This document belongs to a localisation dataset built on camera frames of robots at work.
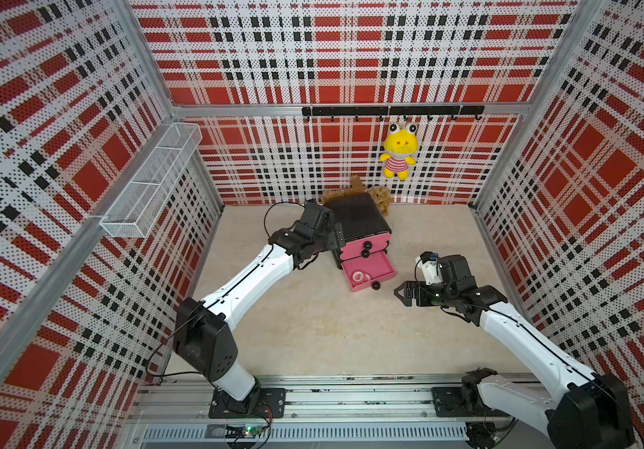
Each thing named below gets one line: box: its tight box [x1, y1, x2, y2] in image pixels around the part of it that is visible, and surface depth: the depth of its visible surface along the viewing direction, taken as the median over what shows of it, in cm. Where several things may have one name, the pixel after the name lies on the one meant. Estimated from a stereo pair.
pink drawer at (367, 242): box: [340, 231, 392, 252], surface depth 91 cm
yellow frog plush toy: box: [379, 122, 420, 181], surface depth 95 cm
